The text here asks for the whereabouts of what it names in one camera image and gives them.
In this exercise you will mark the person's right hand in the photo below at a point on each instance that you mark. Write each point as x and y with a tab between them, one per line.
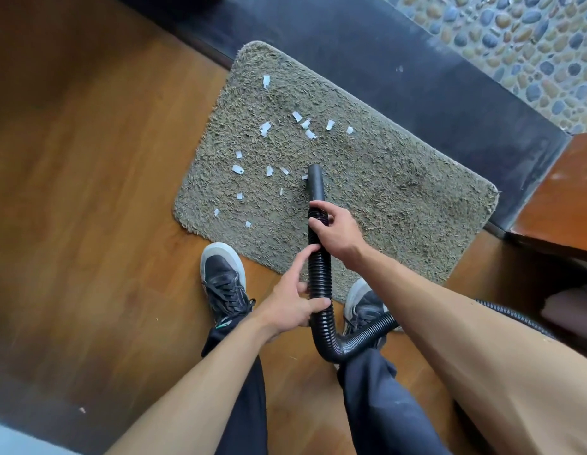
343	236

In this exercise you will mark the person's left black sneaker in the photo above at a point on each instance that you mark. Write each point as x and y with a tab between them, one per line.
222	274

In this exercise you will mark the person's left hand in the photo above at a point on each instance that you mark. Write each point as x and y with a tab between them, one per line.
281	307

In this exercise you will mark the person's black sneaker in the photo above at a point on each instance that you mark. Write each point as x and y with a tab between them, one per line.
364	307
222	274

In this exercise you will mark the person's left thumb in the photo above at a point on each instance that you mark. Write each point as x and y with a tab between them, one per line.
316	305

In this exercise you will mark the person's left forearm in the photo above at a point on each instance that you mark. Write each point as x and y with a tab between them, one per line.
198	388

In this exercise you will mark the person's dark trousers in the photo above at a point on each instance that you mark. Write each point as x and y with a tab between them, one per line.
383	412

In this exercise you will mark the dark stone door threshold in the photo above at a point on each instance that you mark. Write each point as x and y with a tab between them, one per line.
393	56

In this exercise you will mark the person's right forearm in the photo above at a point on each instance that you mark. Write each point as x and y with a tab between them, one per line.
464	355

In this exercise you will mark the white object edge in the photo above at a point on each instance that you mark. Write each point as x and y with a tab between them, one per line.
18	443

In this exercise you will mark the scattered white paper scraps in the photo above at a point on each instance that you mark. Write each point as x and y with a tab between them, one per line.
237	170

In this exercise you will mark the brown wooden furniture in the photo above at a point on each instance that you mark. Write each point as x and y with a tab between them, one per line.
563	198

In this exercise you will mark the pink soft object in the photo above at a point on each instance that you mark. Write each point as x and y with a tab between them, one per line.
573	310

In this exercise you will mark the person's right thumb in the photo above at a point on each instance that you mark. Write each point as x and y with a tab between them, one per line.
318	228

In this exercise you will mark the person's right black sneaker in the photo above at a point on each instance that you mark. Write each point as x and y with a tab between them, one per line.
364	307

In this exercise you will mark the grey shaggy floor mat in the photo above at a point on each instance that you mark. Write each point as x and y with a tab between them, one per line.
393	184

